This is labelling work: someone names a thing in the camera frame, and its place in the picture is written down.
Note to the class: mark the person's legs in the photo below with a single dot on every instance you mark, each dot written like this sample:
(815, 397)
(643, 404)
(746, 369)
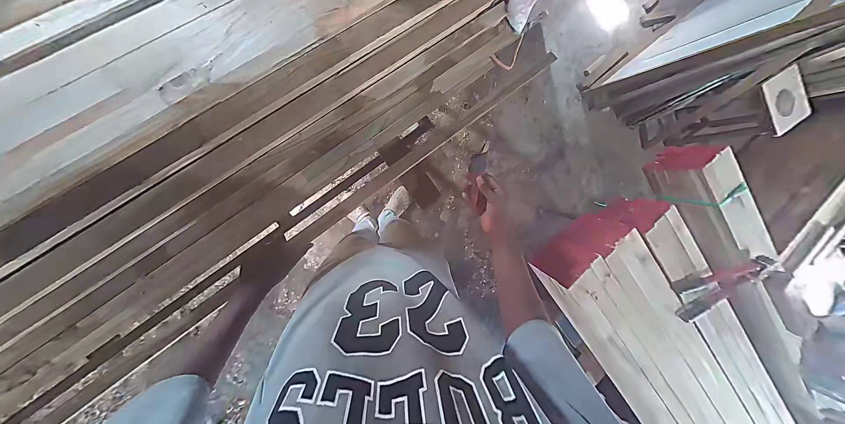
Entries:
(404, 234)

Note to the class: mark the wide pale wooden board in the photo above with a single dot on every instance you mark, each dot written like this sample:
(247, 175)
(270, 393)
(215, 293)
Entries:
(165, 47)

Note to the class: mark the person's right hand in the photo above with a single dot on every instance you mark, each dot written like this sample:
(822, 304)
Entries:
(492, 205)

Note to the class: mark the person's right forearm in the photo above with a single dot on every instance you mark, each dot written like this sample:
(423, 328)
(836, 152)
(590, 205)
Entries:
(516, 279)

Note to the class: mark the person's left hand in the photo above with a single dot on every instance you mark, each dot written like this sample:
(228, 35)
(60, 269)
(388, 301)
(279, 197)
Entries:
(267, 267)

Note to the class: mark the person's right fingers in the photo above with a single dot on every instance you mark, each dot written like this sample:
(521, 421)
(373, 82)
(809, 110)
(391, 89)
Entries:
(486, 184)

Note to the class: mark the stack of red-ended planks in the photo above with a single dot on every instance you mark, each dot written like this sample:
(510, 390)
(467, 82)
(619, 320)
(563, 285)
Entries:
(640, 305)
(736, 206)

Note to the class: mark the table with pale top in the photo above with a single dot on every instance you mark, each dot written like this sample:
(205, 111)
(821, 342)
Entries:
(719, 21)

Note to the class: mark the person's body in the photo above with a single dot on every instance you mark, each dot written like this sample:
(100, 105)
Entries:
(396, 298)

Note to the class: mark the white square panel, round centre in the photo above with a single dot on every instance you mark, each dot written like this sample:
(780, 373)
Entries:
(785, 104)

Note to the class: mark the small wood scrap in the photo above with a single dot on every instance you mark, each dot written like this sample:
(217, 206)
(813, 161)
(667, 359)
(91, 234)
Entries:
(657, 21)
(652, 2)

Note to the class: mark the person's left forearm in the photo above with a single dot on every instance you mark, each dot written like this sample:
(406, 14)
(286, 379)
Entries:
(224, 325)

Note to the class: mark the red and grey clamp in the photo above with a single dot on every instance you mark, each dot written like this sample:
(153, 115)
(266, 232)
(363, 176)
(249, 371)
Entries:
(723, 284)

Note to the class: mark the dark brown wooden block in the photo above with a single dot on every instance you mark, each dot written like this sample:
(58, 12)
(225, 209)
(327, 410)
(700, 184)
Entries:
(420, 186)

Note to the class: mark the pile of long wooden planks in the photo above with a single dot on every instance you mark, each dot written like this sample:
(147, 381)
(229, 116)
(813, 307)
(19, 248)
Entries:
(264, 146)

